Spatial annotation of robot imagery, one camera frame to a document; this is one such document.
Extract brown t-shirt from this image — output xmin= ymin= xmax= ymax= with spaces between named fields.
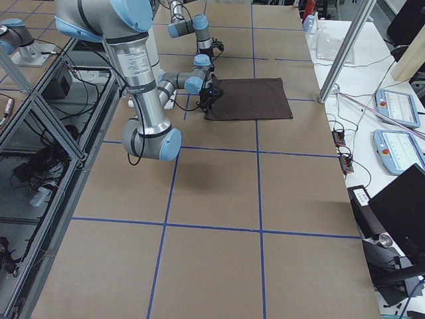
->
xmin=205 ymin=78 xmax=293 ymax=121

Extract black power adapter box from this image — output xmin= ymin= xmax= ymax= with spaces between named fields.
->
xmin=347 ymin=185 xmax=392 ymax=241

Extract aluminium frame post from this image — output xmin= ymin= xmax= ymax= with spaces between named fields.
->
xmin=318 ymin=0 xmax=377 ymax=104

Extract clear plastic tray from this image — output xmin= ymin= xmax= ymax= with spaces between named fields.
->
xmin=306 ymin=20 xmax=351 ymax=66

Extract silver metal cup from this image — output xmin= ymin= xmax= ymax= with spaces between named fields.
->
xmin=377 ymin=233 xmax=394 ymax=249

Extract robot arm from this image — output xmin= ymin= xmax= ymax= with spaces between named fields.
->
xmin=55 ymin=1 xmax=214 ymax=161
xmin=167 ymin=1 xmax=214 ymax=62

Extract metal rod with white hook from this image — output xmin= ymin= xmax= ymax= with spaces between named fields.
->
xmin=335 ymin=89 xmax=424 ymax=140

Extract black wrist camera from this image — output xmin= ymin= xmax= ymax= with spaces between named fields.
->
xmin=212 ymin=38 xmax=224 ymax=53

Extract black laptop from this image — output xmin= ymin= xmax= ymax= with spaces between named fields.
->
xmin=369 ymin=164 xmax=424 ymax=265

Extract teach pendant near person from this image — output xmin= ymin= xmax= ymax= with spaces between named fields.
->
xmin=375 ymin=89 xmax=421 ymax=129

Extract orange black connector board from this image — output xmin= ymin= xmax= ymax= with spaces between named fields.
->
xmin=331 ymin=130 xmax=346 ymax=147

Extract aluminium table frame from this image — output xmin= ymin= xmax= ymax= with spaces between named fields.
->
xmin=1 ymin=40 xmax=119 ymax=318

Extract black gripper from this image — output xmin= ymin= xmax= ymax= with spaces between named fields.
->
xmin=198 ymin=48 xmax=213 ymax=66
xmin=199 ymin=85 xmax=220 ymax=114

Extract red cylinder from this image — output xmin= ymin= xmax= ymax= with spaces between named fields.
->
xmin=303 ymin=0 xmax=316 ymax=19

